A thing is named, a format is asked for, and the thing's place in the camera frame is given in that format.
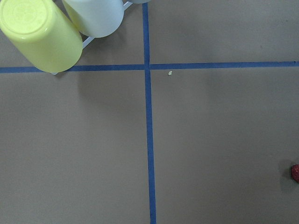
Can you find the grey plastic cup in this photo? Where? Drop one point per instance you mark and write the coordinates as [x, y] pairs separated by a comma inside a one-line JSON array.
[[139, 1]]

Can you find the red strawberry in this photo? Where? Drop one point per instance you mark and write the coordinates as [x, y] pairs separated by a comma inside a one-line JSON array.
[[294, 170]]

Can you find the yellow plastic cup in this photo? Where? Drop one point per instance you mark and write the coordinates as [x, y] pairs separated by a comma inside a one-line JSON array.
[[42, 33]]

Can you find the white plastic cup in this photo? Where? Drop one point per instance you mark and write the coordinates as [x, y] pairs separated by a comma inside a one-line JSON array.
[[95, 16]]

